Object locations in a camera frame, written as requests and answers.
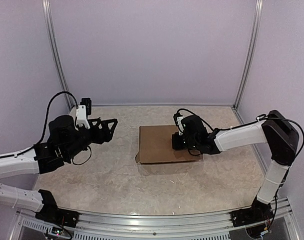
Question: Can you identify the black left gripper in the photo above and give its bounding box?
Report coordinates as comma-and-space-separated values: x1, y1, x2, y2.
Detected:
63, 118, 117, 160

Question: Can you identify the brown cardboard box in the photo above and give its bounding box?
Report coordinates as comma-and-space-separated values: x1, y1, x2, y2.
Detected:
135, 125, 203, 164

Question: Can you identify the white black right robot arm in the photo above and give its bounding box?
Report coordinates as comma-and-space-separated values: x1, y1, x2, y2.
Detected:
172, 110, 304, 222

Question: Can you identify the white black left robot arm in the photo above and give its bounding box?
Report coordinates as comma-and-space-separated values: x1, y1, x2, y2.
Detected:
0, 115, 118, 223

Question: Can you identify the small circuit board with LEDs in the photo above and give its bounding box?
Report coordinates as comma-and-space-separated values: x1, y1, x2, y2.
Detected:
51, 227, 63, 236

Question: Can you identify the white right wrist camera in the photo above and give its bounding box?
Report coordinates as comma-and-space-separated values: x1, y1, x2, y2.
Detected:
173, 112, 184, 136

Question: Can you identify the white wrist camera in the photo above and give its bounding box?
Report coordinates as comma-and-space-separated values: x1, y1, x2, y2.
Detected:
75, 97, 92, 130
173, 112, 184, 136

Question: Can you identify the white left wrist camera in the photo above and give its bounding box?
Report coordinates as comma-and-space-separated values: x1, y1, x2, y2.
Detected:
75, 97, 92, 130

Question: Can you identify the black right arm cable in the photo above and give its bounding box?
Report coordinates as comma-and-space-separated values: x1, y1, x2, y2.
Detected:
175, 108, 304, 161

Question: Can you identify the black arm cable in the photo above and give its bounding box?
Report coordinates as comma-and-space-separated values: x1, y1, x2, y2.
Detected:
175, 108, 304, 161
38, 91, 79, 146

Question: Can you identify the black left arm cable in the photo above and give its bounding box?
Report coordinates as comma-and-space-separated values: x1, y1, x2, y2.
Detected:
38, 91, 79, 146

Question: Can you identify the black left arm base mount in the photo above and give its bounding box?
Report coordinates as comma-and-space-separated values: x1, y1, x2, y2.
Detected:
35, 189, 80, 228

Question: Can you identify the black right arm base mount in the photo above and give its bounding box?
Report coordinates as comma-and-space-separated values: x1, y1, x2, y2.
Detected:
230, 197, 274, 227

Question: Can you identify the aluminium front rail frame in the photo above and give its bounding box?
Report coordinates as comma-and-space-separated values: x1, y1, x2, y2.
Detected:
15, 197, 300, 240

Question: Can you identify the left aluminium frame post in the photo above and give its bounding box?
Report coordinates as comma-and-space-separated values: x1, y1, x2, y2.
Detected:
41, 0, 74, 106

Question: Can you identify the aluminium frame post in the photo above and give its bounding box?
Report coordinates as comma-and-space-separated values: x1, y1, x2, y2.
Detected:
41, 0, 74, 106
233, 0, 264, 111

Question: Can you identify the right aluminium frame post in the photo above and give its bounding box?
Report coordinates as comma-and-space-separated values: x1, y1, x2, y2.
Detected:
233, 0, 264, 111

